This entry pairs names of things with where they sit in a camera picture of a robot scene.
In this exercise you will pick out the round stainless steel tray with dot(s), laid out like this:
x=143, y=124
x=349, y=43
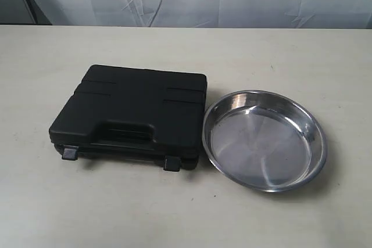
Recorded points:
x=264, y=141

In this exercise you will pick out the black plastic tool case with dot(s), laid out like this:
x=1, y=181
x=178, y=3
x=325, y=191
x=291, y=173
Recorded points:
x=139, y=114

